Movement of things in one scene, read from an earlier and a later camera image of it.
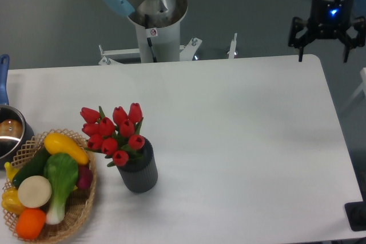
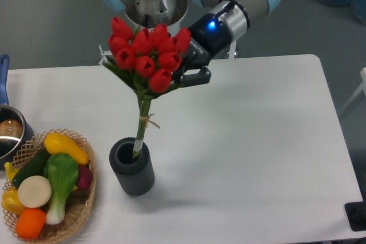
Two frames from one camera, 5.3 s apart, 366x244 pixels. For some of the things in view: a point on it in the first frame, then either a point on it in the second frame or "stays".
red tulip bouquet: (116, 135) → (148, 60)
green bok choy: (61, 171) stays
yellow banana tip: (11, 171) stays
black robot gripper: (327, 19) → (209, 38)
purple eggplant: (85, 176) stays
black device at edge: (355, 212) stays
